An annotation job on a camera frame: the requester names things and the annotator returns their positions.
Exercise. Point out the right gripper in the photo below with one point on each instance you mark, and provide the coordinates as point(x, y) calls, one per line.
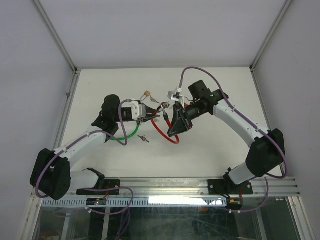
point(179, 124)

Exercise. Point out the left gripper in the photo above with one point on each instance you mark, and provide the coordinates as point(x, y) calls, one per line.
point(149, 117)

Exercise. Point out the small padlock silver keys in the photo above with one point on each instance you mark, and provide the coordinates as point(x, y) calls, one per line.
point(153, 100)

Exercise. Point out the red cable lock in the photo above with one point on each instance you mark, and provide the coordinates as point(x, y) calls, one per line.
point(166, 119)

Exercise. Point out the small brass padlock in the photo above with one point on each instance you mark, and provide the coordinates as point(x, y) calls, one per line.
point(145, 96)

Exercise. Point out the green cable lock keys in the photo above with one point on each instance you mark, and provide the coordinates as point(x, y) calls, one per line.
point(143, 138)

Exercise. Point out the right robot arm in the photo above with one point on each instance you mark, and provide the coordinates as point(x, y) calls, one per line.
point(266, 147)

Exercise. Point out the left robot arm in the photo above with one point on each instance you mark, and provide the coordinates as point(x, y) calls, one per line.
point(52, 175)

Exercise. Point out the red cable lock keys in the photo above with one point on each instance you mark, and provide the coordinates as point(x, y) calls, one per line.
point(165, 105)

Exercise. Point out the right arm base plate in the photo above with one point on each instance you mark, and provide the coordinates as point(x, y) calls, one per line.
point(227, 187)

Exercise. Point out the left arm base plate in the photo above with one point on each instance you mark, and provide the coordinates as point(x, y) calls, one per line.
point(108, 187)

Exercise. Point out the slotted cable duct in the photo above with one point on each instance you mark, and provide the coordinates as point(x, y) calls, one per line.
point(137, 202)

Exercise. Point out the aluminium mounting rail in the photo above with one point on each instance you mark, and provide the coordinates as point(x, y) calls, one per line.
point(276, 188)

